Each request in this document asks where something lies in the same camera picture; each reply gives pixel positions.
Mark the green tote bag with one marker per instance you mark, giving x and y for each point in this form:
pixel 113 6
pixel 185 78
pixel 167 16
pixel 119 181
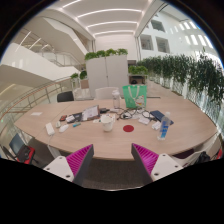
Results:
pixel 134 96

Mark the white power strip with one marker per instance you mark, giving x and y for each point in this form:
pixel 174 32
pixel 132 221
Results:
pixel 50 129

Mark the small dark red case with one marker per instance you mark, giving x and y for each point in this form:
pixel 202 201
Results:
pixel 62 118

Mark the small teal item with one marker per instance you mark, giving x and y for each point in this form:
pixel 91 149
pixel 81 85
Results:
pixel 76 125

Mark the black and red chair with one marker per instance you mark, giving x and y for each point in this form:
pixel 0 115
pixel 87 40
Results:
pixel 23 151

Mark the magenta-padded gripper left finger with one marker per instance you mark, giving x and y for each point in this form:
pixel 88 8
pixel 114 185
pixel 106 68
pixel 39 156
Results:
pixel 63 166

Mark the low planter with plants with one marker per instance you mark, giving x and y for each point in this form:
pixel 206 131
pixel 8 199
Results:
pixel 137 70

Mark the ceiling light strips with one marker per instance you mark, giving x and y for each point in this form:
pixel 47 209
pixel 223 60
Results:
pixel 110 23

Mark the flat round red coaster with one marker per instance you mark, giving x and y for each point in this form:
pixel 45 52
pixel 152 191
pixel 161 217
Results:
pixel 128 128

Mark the black office chair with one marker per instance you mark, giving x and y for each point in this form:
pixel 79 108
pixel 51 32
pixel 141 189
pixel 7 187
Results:
pixel 65 97

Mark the white chair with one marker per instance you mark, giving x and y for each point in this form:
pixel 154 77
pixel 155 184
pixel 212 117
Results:
pixel 106 93

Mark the printed paper booklet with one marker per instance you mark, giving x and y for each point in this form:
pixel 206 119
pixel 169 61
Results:
pixel 90 113

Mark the small white box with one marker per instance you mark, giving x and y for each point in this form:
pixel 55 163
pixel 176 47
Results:
pixel 70 118

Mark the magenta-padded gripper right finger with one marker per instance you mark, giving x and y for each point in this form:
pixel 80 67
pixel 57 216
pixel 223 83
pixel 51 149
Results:
pixel 163 166

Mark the small white planter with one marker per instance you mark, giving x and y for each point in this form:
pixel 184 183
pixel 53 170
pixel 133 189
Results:
pixel 76 79

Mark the white paper cup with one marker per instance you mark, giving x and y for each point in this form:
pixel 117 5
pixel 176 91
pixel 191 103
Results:
pixel 107 124

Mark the black power bank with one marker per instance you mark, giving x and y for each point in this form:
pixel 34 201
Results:
pixel 104 110

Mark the glass railing with handrail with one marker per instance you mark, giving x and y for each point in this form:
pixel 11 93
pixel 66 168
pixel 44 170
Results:
pixel 36 95

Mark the clear plastic tumbler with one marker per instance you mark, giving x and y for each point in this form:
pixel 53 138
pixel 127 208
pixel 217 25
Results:
pixel 116 99

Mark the white cabinet with plants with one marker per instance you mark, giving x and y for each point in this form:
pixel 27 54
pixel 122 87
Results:
pixel 106 71

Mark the clear blue-labelled water bottle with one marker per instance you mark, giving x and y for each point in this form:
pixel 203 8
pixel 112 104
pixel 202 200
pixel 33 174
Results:
pixel 164 129

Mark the white packet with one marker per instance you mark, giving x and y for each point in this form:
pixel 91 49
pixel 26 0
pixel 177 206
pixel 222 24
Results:
pixel 156 125

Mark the small white mouse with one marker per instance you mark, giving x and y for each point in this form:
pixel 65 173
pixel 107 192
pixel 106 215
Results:
pixel 63 128

